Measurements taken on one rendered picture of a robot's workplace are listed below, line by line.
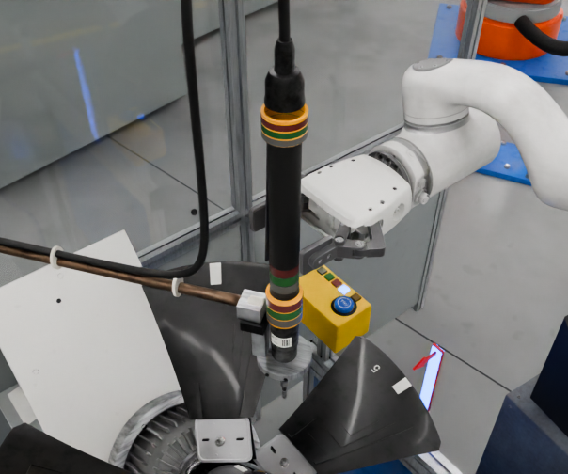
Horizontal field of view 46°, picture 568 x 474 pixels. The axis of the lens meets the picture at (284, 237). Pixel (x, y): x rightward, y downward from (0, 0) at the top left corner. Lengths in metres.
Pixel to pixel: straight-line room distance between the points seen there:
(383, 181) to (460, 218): 2.62
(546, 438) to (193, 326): 0.80
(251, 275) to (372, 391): 0.30
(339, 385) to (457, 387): 1.56
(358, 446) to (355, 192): 0.50
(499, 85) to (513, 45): 3.90
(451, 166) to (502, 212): 2.66
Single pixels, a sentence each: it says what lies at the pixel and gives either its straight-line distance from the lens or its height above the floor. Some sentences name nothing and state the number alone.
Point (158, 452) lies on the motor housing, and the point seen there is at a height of 1.17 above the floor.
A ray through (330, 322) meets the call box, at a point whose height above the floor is 1.07.
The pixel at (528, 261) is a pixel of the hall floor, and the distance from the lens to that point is 3.23.
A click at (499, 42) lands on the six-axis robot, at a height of 0.16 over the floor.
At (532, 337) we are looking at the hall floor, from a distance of 2.93.
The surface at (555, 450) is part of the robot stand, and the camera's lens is 1.51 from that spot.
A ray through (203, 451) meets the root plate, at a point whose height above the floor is 1.23.
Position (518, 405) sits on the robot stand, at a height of 0.93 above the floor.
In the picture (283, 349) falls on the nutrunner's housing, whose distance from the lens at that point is 0.83.
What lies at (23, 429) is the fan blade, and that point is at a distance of 0.89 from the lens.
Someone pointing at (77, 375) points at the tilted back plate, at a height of 1.22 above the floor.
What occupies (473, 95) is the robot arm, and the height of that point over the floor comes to 1.76.
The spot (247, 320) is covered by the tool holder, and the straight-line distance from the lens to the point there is 0.81.
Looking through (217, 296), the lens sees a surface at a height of 1.54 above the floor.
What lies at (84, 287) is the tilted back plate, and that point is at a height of 1.32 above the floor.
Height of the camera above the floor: 2.14
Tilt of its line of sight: 43 degrees down
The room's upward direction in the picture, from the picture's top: straight up
